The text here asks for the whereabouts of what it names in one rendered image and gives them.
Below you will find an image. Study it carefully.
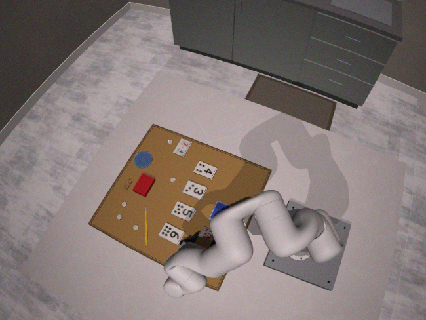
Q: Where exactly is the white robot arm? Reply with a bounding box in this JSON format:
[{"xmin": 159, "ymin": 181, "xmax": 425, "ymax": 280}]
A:
[{"xmin": 164, "ymin": 190, "xmax": 345, "ymax": 298}]

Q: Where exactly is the red rectangular box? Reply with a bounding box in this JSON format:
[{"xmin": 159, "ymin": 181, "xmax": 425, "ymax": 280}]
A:
[{"xmin": 133, "ymin": 174, "xmax": 155, "ymax": 197}]

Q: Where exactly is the dark blue card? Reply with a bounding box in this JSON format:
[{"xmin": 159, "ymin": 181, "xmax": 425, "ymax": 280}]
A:
[{"xmin": 209, "ymin": 201, "xmax": 231, "ymax": 219}]

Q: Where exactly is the blue round disc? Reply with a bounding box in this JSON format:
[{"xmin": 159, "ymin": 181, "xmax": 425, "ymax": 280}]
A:
[{"xmin": 134, "ymin": 151, "xmax": 152, "ymax": 168}]

